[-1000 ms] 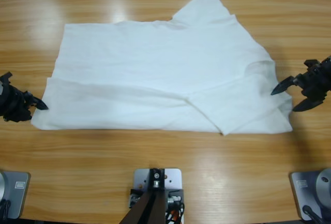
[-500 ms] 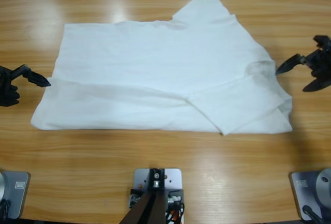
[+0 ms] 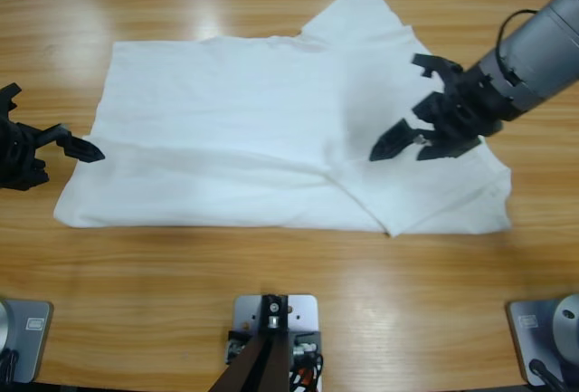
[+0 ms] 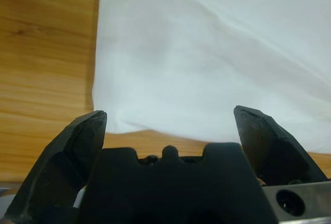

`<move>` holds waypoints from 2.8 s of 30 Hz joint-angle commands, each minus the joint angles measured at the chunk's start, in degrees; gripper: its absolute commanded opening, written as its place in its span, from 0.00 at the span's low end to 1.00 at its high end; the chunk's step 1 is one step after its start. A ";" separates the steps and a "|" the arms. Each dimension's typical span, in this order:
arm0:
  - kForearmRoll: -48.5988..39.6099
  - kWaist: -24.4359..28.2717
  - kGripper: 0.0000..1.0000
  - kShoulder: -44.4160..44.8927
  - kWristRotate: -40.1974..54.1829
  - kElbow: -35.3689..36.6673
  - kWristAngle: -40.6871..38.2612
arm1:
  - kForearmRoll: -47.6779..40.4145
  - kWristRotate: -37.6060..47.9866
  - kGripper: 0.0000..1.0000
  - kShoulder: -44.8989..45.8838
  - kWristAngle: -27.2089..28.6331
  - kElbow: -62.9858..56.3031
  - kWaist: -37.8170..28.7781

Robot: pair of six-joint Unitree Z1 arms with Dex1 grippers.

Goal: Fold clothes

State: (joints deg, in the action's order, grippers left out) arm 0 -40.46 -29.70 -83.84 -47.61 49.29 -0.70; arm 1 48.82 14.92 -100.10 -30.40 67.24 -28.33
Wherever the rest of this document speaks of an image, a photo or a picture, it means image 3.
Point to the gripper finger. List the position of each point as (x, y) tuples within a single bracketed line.
[(77, 145), (393, 143), (445, 148)]

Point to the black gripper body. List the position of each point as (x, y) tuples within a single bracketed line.
[(466, 107), (18, 156)]

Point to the white t-shirt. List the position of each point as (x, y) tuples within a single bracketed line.
[(226, 116)]

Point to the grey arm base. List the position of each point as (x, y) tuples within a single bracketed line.
[(534, 333), (31, 342)]

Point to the white mounting block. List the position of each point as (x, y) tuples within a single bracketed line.
[(303, 312)]

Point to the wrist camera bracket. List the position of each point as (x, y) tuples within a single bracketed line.
[(434, 64), (10, 93)]

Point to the dark brown post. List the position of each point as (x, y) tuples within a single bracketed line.
[(271, 365)]

